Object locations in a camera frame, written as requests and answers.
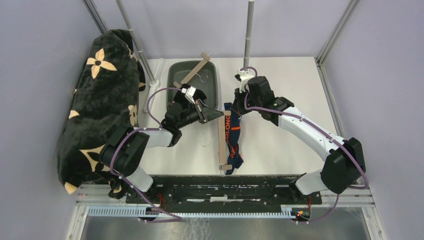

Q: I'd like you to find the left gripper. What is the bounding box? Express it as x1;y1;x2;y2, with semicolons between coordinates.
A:
176;99;224;130

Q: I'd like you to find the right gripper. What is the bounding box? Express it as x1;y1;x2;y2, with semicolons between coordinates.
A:
231;85;262;116

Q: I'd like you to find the wooden clip hanger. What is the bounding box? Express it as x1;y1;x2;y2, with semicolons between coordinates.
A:
173;52;211;89
215;110;232;176

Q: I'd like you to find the navy orange underwear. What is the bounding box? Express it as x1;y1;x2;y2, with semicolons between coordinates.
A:
224;102;244;175

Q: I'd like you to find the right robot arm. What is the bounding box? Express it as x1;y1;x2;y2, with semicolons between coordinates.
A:
232;73;368;204

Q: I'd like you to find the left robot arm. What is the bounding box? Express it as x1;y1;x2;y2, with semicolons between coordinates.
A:
99;99;224;204

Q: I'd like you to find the black underwear white waistband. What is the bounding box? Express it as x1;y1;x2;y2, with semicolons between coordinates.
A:
173;88;207;104

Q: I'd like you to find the grey plastic basin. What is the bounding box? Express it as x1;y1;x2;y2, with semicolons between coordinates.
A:
167;60;219;109

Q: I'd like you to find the left metal rack pole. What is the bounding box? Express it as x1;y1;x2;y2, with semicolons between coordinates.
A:
115;0;154;82

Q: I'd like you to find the metal rack pole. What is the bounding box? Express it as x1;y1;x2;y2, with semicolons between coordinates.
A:
115;0;154;82
243;0;255;68

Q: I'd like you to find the right metal rack pole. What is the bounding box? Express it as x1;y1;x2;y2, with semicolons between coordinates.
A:
243;0;255;68

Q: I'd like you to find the black floral plush blanket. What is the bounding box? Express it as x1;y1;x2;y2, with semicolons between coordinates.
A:
57;29;146;199

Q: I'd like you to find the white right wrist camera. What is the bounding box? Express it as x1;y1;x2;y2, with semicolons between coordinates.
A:
234;67;256;93

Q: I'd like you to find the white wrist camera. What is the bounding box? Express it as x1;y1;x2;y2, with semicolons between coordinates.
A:
234;67;256;93
181;86;199;105

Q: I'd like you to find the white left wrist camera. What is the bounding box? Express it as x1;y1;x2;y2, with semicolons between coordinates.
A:
181;86;199;105

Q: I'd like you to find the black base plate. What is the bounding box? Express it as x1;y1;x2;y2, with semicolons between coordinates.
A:
144;174;322;214

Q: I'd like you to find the grey cable duct strip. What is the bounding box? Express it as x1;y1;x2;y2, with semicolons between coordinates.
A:
87;206;296;219

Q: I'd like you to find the aluminium frame rail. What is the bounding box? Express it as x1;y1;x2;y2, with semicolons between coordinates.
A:
316;0;361;66

